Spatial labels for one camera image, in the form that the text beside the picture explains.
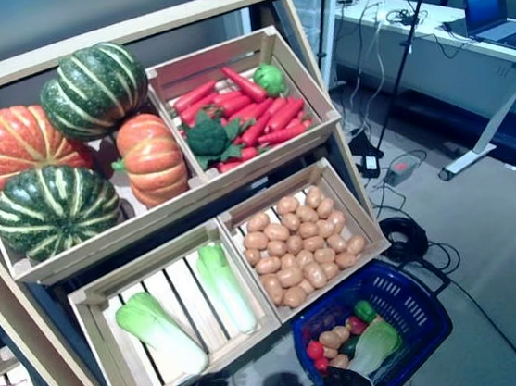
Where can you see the blue plastic shopping basket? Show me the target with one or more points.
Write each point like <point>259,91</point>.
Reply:
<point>417,319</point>

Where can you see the brown potato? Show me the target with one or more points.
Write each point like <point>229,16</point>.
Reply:
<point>313,196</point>
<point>257,222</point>
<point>294,244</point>
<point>345,260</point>
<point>355,244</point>
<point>256,240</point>
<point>306,214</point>
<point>287,204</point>
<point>276,247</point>
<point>325,228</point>
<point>325,207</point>
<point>304,258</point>
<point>305,286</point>
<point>276,232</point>
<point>294,297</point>
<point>315,274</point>
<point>290,221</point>
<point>336,221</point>
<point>339,361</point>
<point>337,242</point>
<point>290,276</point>
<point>329,269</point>
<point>267,265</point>
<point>252,255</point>
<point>341,332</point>
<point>308,229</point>
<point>273,289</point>
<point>312,243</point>
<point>324,255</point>
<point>329,339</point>
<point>288,261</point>

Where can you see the red tomato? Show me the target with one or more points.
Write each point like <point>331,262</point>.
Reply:
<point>314,349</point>
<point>322,364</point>

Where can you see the dark green cucumber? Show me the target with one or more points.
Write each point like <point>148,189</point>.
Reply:
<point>349,346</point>

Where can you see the red apple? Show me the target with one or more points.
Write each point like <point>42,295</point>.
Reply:
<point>357,325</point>

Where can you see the wide napa cabbage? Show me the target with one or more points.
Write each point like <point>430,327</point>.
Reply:
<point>162,329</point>

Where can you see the small green bell pepper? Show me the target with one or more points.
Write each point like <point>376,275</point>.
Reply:
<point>365,311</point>

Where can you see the slim napa cabbage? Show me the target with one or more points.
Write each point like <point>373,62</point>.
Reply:
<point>227,289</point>

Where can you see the wooden crate with cabbages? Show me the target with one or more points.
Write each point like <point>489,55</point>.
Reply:
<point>179,281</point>

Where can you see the wooden crate with pumpkins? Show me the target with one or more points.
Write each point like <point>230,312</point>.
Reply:
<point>106,247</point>

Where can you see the wooden crate with potatoes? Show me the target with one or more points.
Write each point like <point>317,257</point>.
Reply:
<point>353,210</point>

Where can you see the black power adapter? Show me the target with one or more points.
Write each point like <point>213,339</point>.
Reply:
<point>370,165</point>

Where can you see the green striped pumpkin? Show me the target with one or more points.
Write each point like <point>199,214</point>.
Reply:
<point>95,90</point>
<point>55,209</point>

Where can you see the small orange pumpkin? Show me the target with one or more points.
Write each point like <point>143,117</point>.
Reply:
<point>154,160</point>

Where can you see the green broccoli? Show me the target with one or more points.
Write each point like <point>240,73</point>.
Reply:
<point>207,138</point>

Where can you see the orange carrot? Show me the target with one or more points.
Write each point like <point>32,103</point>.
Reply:
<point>245,84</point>
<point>255,130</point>
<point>281,135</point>
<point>234,105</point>
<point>284,117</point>
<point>193,96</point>

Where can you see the wooden crate with carrots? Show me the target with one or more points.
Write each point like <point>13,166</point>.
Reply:
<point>307,89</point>

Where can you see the light green bell pepper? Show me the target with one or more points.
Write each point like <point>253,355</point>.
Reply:
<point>269,79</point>

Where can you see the large orange pumpkin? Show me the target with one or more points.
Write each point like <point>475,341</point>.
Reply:
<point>10,142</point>

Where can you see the black tripod stand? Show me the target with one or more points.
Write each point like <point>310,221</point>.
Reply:
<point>403,55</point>

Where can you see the white desk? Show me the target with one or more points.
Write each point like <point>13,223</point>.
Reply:
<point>458,67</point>

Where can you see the wooden display shelf stand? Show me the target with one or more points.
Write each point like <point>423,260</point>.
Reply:
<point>275,18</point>

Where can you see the glass door cabinet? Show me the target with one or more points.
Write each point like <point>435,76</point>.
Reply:
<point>307,10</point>

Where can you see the open laptop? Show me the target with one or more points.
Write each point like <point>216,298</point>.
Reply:
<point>494,12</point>

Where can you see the power strip with red switch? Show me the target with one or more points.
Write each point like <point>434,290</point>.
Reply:
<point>400,170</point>

